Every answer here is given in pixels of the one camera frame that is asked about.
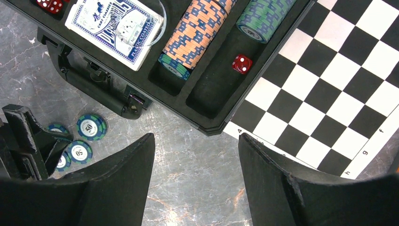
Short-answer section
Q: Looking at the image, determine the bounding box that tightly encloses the clear round lid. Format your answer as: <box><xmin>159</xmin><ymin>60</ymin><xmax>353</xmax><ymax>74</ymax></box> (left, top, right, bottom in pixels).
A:
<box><xmin>110</xmin><ymin>0</ymin><xmax>166</xmax><ymax>48</ymax></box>

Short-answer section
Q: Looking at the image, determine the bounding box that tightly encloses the black poker set case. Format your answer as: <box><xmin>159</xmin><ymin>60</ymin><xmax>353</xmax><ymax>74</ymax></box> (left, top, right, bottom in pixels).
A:
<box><xmin>5</xmin><ymin>0</ymin><xmax>315</xmax><ymax>136</ymax></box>

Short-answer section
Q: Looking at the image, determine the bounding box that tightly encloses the red die in case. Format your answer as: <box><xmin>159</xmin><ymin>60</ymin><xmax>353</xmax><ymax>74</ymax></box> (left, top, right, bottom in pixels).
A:
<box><xmin>34</xmin><ymin>0</ymin><xmax>70</xmax><ymax>14</ymax></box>

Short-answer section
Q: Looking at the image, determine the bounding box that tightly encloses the green blue chip stack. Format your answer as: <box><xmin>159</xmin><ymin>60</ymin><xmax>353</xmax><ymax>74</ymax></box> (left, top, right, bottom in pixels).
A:
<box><xmin>236</xmin><ymin>0</ymin><xmax>295</xmax><ymax>44</ymax></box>

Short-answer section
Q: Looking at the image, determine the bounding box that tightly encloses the red die right slot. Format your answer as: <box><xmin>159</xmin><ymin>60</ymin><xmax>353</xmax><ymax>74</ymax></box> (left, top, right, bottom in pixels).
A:
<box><xmin>232</xmin><ymin>54</ymin><xmax>253</xmax><ymax>74</ymax></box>

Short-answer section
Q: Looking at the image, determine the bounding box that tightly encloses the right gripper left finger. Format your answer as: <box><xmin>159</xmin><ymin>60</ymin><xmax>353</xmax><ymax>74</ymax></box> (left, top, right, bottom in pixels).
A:
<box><xmin>0</xmin><ymin>133</ymin><xmax>155</xmax><ymax>226</ymax></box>

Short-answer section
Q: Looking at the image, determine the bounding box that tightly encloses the teal chip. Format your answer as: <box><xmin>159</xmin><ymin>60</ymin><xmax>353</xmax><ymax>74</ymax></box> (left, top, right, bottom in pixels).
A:
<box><xmin>56</xmin><ymin>152</ymin><xmax>72</xmax><ymax>172</ymax></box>
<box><xmin>47</xmin><ymin>123</ymin><xmax>69</xmax><ymax>133</ymax></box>
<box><xmin>77</xmin><ymin>114</ymin><xmax>108</xmax><ymax>141</ymax></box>
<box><xmin>158</xmin><ymin>53</ymin><xmax>191</xmax><ymax>81</ymax></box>

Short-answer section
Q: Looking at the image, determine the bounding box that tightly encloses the blue card deck in case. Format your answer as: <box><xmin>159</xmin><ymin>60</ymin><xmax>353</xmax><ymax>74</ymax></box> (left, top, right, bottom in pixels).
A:
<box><xmin>65</xmin><ymin>0</ymin><xmax>167</xmax><ymax>71</ymax></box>

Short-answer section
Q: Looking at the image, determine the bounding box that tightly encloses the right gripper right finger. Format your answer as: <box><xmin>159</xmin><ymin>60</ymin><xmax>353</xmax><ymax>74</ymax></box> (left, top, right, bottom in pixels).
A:
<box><xmin>238</xmin><ymin>133</ymin><xmax>399</xmax><ymax>226</ymax></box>

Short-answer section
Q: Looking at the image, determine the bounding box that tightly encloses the pink chip stack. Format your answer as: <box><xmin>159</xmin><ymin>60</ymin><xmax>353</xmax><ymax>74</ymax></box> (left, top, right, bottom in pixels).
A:
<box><xmin>163</xmin><ymin>0</ymin><xmax>236</xmax><ymax>69</ymax></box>

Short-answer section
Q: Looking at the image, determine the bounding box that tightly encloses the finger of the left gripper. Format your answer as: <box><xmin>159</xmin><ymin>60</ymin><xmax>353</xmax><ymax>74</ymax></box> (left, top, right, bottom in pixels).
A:
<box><xmin>1</xmin><ymin>104</ymin><xmax>74</xmax><ymax>180</ymax></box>

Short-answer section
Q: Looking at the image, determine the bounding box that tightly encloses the black white checkered board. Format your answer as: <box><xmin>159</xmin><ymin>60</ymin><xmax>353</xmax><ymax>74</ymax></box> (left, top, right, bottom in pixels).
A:
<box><xmin>224</xmin><ymin>0</ymin><xmax>399</xmax><ymax>179</ymax></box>

